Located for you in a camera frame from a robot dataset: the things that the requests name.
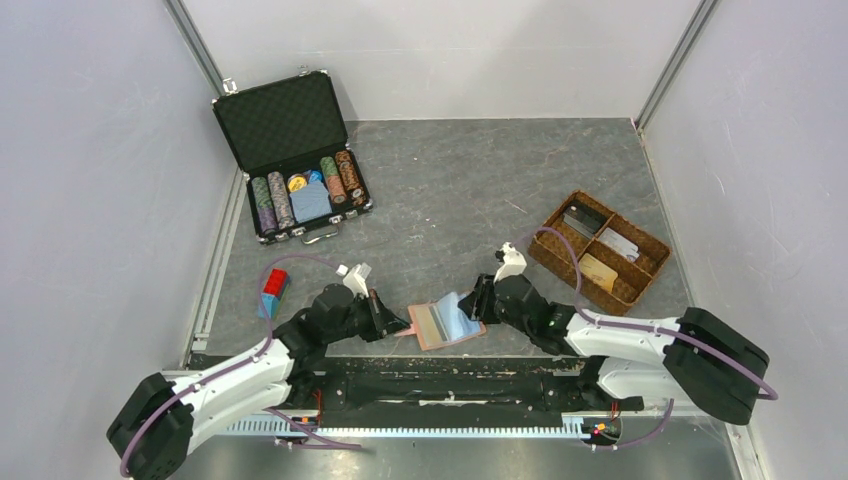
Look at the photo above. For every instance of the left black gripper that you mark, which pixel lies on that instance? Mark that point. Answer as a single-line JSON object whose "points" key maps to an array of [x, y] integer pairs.
{"points": [[383, 313]]}

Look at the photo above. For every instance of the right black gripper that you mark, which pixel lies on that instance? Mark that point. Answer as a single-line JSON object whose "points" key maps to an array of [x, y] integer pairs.
{"points": [[475, 299]]}

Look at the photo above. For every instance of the brown leather card holder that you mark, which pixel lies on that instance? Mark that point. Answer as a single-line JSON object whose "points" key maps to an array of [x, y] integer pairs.
{"points": [[457, 325]]}

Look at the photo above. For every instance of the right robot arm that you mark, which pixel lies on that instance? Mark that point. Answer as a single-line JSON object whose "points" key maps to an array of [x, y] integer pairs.
{"points": [[695, 357]]}

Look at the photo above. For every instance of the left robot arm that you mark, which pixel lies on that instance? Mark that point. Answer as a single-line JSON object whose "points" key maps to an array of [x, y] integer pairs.
{"points": [[164, 421]]}

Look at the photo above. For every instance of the gold card in basket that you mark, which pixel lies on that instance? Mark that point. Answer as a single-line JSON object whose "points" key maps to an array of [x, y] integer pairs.
{"points": [[595, 270]]}

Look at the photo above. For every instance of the dark card in basket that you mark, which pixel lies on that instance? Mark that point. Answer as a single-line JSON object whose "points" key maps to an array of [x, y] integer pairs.
{"points": [[583, 219]]}

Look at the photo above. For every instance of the blue playing card deck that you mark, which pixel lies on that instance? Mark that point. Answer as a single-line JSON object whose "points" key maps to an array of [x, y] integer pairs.
{"points": [[310, 202]]}

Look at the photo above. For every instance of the white card in basket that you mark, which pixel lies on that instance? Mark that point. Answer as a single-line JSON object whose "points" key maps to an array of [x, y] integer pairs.
{"points": [[620, 244]]}

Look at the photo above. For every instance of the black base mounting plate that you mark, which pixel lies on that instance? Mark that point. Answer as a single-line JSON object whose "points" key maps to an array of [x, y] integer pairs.
{"points": [[450, 392]]}

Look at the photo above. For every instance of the red blue toy block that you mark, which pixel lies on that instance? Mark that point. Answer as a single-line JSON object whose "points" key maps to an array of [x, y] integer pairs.
{"points": [[272, 293]]}

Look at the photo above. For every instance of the green red chip stack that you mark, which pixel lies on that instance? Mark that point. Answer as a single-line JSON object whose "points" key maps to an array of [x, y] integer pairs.
{"points": [[333, 180]]}

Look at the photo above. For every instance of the brown wicker divided basket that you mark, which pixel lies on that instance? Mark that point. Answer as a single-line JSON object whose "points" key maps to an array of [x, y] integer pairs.
{"points": [[558, 248]]}

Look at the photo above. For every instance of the grey purple chip stack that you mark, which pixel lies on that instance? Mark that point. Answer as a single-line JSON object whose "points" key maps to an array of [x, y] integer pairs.
{"points": [[280, 199]]}

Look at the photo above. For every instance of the brown orange chip stack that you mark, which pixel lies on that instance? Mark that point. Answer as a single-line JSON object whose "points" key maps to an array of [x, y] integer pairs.
{"points": [[350, 179]]}

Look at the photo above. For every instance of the green purple chip stack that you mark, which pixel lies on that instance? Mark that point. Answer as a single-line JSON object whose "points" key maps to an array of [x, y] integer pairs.
{"points": [[264, 204]]}

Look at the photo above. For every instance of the black poker chip case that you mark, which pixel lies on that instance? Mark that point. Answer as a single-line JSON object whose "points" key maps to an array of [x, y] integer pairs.
{"points": [[288, 126]]}

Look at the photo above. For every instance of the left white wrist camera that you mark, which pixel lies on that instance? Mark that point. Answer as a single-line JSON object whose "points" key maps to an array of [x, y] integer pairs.
{"points": [[354, 278]]}

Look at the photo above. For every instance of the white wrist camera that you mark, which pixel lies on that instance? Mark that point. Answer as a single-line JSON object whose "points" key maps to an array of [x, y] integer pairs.
{"points": [[513, 262], [354, 278]]}

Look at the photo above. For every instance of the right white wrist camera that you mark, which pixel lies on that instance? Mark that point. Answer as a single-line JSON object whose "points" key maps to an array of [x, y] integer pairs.
{"points": [[513, 262]]}

